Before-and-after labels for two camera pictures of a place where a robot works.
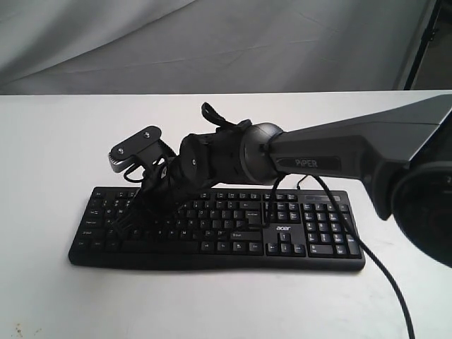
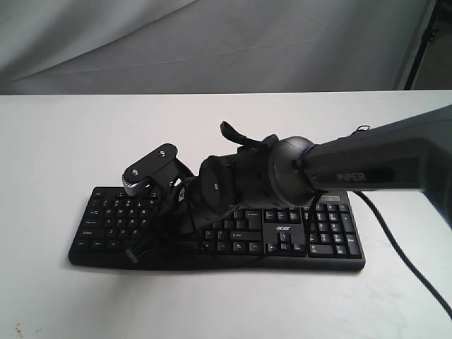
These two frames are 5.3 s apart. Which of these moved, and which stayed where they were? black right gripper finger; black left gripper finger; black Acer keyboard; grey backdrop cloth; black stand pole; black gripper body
Moved: black gripper body; black right gripper finger; black left gripper finger
Stayed: black stand pole; grey backdrop cloth; black Acer keyboard
